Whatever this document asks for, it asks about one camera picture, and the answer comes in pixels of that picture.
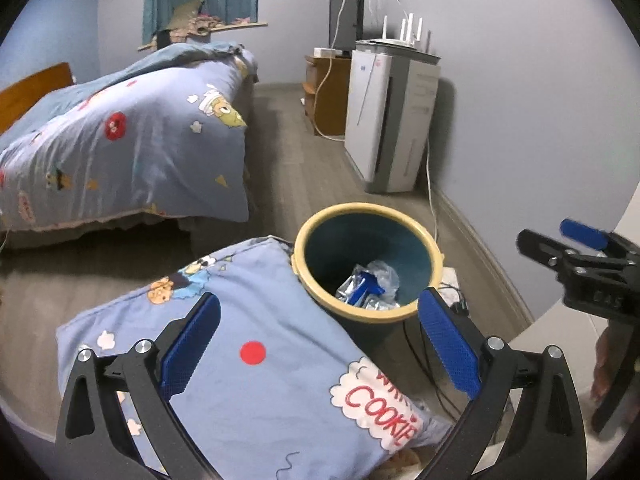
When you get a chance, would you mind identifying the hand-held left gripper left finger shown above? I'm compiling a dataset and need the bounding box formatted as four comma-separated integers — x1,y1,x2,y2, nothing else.
55,291,222,480

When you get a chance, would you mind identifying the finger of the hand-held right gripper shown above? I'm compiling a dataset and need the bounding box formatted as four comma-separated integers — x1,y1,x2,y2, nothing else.
560,218,623,256
516,228,576,273

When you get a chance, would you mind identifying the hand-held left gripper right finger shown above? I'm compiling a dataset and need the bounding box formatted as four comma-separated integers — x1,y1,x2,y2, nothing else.
417,287,588,480

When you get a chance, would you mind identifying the clear plastic wrapper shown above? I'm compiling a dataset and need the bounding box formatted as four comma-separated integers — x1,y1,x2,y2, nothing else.
367,259,401,293

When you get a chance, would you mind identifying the dark blue wrapper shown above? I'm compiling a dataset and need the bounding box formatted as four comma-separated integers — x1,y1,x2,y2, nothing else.
350,272,386,306

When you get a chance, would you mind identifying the silver foil wrapper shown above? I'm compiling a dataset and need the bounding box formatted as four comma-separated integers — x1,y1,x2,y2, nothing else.
335,265,373,306

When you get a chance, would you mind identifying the yellow-rimmed blue trash bin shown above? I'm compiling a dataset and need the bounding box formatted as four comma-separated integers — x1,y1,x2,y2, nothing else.
292,202,446,346

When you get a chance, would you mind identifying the person's right hand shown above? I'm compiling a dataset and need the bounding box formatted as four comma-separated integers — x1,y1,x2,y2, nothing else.
590,327,623,403

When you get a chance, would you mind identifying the white floor power strip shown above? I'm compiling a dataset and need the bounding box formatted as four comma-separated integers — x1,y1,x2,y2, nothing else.
439,267,471,311

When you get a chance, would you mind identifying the bed with cartoon duvet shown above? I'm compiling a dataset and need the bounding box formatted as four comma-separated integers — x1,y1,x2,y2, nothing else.
0,42,258,231

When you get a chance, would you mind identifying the white air purifier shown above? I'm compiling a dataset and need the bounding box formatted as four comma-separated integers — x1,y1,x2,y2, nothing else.
344,40,442,195

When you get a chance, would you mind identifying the white router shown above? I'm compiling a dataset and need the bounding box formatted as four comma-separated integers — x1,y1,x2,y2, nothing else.
369,12,431,53

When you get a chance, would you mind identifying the wooden cabinet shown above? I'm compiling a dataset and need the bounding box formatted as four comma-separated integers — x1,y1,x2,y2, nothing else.
302,55,353,136

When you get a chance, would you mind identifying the wooden bed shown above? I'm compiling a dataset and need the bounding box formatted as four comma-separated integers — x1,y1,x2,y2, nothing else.
0,62,256,261

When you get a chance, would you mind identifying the black monitor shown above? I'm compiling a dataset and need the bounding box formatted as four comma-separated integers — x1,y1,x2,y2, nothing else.
328,0,365,58

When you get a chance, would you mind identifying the pile of plaid cloth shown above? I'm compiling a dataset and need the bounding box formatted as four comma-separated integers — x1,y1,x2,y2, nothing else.
172,15,226,41

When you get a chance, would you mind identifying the olive pillow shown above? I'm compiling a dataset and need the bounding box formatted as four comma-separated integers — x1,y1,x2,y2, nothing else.
167,0,206,31

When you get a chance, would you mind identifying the long white cable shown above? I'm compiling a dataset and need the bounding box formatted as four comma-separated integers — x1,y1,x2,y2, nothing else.
312,0,351,142

